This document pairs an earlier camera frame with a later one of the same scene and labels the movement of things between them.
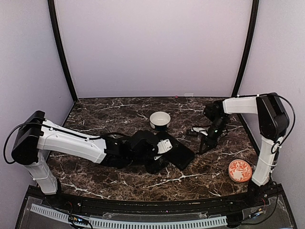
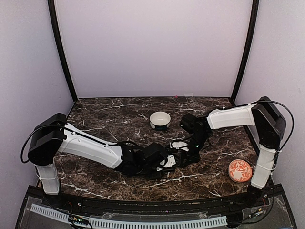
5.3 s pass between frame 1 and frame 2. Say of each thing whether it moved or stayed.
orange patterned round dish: stayed
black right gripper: moved
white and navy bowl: stayed
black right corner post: stayed
